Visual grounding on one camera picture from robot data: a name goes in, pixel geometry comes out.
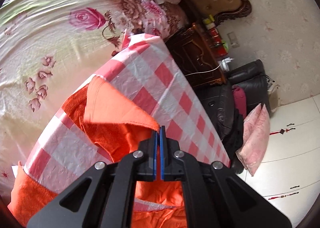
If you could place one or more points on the floral bed sheet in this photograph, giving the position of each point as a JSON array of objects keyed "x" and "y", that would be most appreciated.
[{"x": 49, "y": 47}]

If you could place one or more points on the upper pink floral pillow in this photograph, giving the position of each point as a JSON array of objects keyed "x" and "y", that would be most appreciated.
[{"x": 255, "y": 138}]

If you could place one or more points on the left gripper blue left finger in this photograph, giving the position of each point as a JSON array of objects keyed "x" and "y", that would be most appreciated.
[{"x": 104, "y": 195}]

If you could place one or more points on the pink checkered plastic sheet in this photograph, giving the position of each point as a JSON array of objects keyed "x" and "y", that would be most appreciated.
[{"x": 146, "y": 74}]

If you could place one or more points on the black garment on chair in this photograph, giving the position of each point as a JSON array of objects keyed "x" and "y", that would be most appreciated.
[{"x": 234, "y": 141}]

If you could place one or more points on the white wardrobe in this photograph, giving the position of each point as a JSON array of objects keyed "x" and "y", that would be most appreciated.
[{"x": 288, "y": 176}]

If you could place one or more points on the dark wooden nightstand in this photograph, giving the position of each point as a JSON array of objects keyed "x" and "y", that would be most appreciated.
[{"x": 192, "y": 50}]

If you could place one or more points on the magenta cushion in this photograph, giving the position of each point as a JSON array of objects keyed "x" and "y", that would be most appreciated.
[{"x": 240, "y": 100}]

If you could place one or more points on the red chinese knot ornament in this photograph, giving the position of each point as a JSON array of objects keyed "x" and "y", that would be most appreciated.
[{"x": 289, "y": 127}]

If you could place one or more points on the black leather armchair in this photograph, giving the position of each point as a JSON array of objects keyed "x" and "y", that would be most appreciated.
[{"x": 218, "y": 100}]

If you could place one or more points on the orange pants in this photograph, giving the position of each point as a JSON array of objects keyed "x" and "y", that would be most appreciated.
[{"x": 96, "y": 123}]

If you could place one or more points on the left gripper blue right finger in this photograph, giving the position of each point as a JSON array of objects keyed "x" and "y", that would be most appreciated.
[{"x": 214, "y": 196}]

